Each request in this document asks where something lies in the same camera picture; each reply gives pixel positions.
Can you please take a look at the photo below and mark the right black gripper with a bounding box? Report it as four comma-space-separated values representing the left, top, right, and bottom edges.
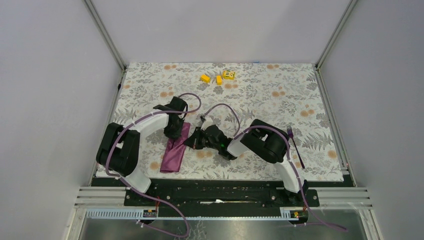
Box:
183, 126, 221, 151

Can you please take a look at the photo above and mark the purple cloth napkin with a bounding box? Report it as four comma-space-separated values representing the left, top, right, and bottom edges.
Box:
159, 122, 191, 173

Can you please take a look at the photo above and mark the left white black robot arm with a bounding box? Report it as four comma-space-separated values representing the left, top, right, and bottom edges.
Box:
95, 96, 188, 206

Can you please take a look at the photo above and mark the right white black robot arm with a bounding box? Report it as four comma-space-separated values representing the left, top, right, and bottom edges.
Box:
183, 119, 308, 206

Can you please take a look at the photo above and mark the floral tablecloth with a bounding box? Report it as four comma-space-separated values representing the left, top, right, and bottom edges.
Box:
112, 62, 344, 182

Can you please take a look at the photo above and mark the yellow block left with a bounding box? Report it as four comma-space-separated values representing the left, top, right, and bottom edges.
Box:
200, 74, 211, 84

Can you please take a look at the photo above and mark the yellow block middle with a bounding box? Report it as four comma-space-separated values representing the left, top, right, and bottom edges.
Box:
215, 75, 223, 86

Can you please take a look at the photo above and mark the yellow patterned block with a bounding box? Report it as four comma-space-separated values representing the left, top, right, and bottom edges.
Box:
222, 70, 236, 80

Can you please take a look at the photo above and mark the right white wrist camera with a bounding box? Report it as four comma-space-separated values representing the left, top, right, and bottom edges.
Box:
200, 115, 214, 131

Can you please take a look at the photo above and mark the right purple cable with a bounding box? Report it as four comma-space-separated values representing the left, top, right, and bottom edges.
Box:
199, 103, 349, 233

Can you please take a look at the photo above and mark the purple cable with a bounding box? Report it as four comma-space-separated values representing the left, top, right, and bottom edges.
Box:
104, 92, 202, 238
199, 103, 349, 233

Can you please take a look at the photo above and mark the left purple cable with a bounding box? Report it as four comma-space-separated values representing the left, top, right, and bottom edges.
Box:
104, 92, 202, 238

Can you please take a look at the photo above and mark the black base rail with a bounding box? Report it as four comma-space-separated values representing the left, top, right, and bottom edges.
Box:
91, 177, 321, 218

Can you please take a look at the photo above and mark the left aluminium frame post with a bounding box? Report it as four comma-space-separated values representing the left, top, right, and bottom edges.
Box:
82, 0, 127, 71

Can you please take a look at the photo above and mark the aluminium frame post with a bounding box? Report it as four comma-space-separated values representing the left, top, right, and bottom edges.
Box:
315, 0, 359, 69
82, 0, 127, 71

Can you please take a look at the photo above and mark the right aluminium frame post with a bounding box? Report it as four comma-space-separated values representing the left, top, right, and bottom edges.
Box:
315, 0, 359, 69

